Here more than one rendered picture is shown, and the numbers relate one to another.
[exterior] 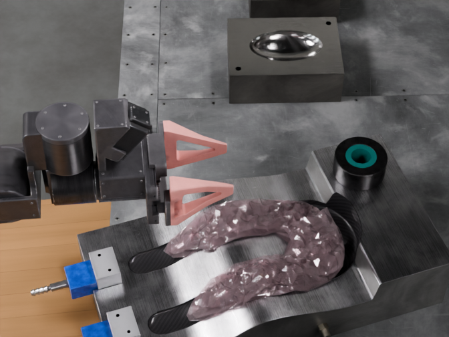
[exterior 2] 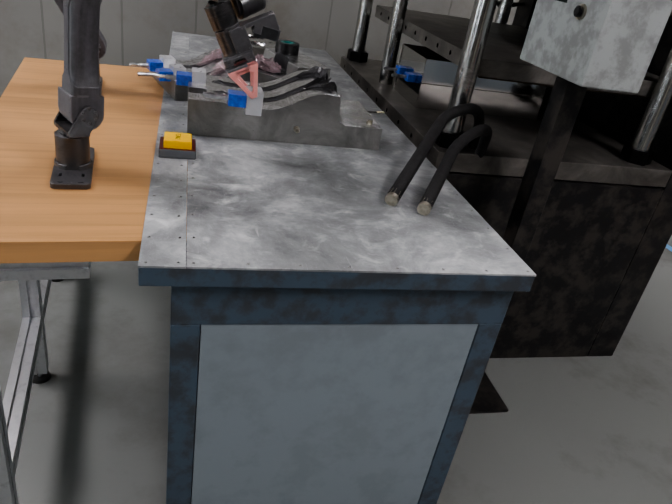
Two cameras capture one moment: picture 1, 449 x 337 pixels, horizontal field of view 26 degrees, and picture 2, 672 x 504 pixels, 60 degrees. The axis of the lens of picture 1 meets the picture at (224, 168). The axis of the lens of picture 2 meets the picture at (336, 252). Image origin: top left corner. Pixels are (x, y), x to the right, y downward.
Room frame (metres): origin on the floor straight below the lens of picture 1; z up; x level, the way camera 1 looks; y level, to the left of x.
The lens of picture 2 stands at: (-1.08, 0.08, 1.29)
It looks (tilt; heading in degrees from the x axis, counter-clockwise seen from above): 28 degrees down; 344
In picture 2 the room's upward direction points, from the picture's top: 10 degrees clockwise
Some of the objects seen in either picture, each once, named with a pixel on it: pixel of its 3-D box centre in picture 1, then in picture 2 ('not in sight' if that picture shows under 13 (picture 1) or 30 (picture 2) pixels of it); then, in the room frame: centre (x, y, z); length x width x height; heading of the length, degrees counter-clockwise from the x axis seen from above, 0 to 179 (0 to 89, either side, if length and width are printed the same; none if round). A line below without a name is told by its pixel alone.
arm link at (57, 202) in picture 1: (73, 176); not in sight; (0.70, 0.17, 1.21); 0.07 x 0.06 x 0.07; 97
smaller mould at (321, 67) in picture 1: (283, 59); (249, 52); (1.28, -0.11, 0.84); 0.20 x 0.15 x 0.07; 91
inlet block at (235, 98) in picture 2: not in sight; (232, 98); (0.24, 0.00, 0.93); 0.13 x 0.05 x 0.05; 92
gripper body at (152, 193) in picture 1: (127, 175); not in sight; (0.71, 0.11, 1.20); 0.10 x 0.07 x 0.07; 7
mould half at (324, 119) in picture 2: not in sight; (283, 102); (0.48, -0.15, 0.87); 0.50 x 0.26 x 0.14; 91
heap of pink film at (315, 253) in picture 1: (258, 245); (242, 59); (0.82, -0.05, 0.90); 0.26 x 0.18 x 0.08; 108
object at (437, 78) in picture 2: not in sight; (469, 81); (1.04, -0.93, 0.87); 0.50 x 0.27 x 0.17; 91
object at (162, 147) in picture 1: (188, 159); not in sight; (0.74, 0.04, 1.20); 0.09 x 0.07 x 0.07; 97
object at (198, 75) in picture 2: not in sight; (180, 78); (0.53, 0.13, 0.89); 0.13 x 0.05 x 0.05; 91
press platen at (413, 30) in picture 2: not in sight; (503, 45); (1.09, -1.06, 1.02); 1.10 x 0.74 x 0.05; 1
